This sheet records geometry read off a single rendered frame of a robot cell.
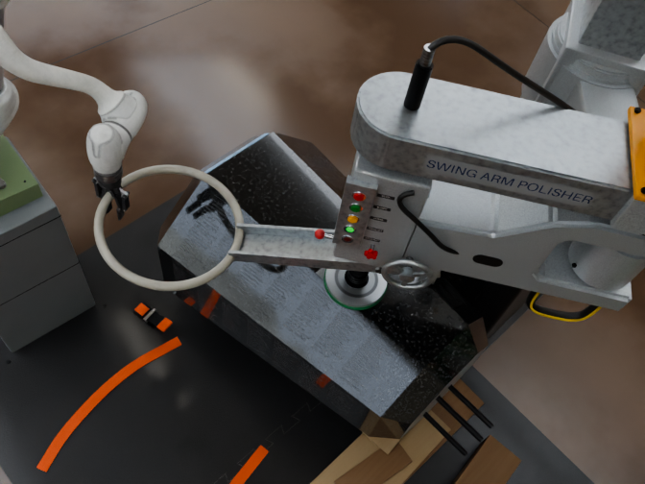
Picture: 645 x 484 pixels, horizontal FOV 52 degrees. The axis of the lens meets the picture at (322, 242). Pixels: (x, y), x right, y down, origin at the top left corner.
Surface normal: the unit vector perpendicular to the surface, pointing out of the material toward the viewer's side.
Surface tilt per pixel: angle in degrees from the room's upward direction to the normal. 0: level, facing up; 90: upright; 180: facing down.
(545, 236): 90
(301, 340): 45
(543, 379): 0
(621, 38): 90
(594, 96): 0
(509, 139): 0
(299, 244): 16
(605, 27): 90
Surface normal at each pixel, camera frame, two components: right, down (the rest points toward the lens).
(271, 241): -0.16, -0.57
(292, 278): -0.40, 0.04
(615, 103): 0.11, -0.53
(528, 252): -0.19, 0.82
